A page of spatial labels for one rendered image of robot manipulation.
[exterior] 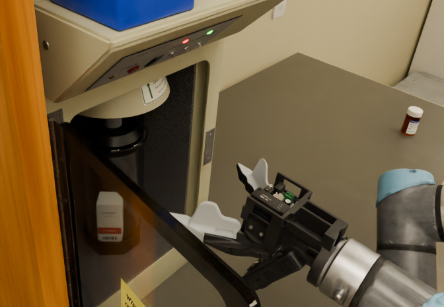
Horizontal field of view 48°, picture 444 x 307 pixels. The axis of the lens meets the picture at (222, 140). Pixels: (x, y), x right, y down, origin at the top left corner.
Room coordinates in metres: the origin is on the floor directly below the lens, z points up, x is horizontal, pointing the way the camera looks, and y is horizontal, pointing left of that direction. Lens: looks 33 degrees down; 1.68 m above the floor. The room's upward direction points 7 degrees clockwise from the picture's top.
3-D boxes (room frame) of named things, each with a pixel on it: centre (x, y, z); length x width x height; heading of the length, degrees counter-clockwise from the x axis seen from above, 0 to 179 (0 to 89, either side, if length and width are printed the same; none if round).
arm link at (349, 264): (0.41, -0.16, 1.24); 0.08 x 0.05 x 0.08; 145
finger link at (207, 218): (0.46, 0.01, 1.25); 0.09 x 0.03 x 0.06; 92
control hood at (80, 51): (0.55, 0.06, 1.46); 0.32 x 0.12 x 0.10; 145
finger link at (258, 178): (0.56, -0.06, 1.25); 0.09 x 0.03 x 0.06; 19
